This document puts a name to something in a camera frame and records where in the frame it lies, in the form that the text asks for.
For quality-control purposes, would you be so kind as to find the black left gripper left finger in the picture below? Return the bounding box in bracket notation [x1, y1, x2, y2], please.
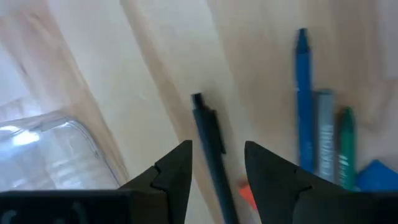
[119, 139, 193, 224]

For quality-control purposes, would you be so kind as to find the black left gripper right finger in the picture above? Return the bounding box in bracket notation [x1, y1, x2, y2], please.
[244, 141, 358, 224]

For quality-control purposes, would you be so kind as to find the black pen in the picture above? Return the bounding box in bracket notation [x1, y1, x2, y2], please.
[191, 92, 239, 224]

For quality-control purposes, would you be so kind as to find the grey crayon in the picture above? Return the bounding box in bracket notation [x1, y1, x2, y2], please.
[315, 89, 336, 183]

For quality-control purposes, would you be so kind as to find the green crayon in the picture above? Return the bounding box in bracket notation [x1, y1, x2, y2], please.
[337, 107, 357, 190]

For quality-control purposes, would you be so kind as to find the blue crayon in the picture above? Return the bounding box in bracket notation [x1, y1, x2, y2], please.
[294, 27, 315, 174]

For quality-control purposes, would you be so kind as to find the blue eraser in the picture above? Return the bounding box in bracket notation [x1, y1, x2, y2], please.
[356, 159, 398, 192]

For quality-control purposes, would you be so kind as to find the clear plastic bin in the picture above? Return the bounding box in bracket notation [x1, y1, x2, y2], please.
[0, 99, 130, 191]

